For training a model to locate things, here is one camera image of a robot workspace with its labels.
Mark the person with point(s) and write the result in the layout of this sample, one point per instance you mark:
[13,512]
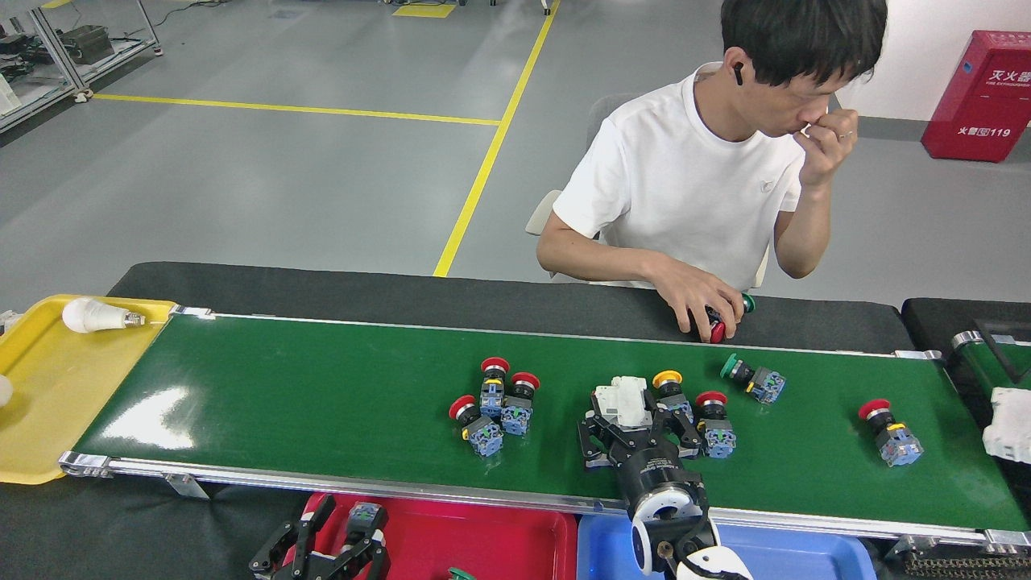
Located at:
[685,177]

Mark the red push button switch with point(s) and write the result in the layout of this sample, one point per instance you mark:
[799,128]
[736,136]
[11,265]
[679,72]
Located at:
[711,399]
[717,332]
[874,409]
[494,366]
[525,380]
[461,408]

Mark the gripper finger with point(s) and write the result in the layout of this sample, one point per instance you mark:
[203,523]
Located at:
[377,556]
[318,507]

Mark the silver metal rack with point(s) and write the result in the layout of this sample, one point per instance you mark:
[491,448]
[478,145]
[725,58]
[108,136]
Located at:
[40,97]

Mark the person's left hand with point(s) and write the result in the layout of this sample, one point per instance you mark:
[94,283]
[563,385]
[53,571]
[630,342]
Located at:
[830,145]

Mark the person's right forearm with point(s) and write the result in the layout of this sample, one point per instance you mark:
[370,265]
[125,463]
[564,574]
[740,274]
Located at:
[596,262]

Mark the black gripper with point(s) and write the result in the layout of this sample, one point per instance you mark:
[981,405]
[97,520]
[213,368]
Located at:
[652,471]

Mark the blue plastic bin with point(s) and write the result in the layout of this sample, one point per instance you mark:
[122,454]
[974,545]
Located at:
[805,564]

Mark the yellow plastic tray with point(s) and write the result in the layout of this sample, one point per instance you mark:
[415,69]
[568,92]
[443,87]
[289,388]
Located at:
[64,403]

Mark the person's left forearm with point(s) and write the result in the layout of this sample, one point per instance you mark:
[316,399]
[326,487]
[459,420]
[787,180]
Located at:
[805,225]

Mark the yellow push button switch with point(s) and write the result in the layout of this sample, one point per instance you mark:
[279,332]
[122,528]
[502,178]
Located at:
[667,378]

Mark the person's right hand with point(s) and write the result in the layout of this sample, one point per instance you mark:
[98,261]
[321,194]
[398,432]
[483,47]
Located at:
[693,294]

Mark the red plastic bin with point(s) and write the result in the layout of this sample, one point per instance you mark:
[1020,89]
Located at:
[483,540]

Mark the white light bulb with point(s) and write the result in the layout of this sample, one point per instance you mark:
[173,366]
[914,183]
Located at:
[4,391]
[89,315]

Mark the dark grey equipment box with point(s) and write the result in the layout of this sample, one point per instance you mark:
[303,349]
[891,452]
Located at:
[87,44]

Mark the grey office chair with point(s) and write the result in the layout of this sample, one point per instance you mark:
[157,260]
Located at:
[544,213]

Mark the red fire extinguisher box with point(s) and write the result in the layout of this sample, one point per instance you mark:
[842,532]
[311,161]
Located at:
[983,97]

